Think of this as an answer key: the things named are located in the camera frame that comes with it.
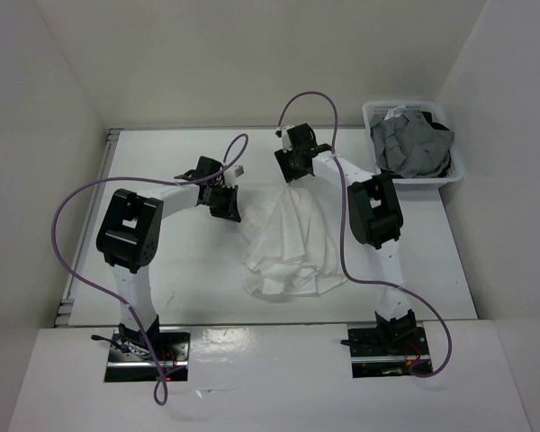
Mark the white pleated skirt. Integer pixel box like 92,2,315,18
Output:
238,185,347,297

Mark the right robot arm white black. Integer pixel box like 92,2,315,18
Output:
274,123,417,354

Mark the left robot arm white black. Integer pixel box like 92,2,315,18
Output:
96,157,241,360

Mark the grey skirt in basket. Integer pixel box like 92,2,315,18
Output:
369,107,455,180

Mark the white plastic laundry basket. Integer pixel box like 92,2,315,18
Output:
363,101,465,191

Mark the dark garment in basket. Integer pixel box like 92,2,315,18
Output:
382,107,455,179

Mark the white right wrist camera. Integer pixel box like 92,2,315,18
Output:
274,125,295,152

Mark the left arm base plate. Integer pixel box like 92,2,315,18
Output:
91,330,190,383

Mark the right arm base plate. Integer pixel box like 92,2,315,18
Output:
340,320,433,378

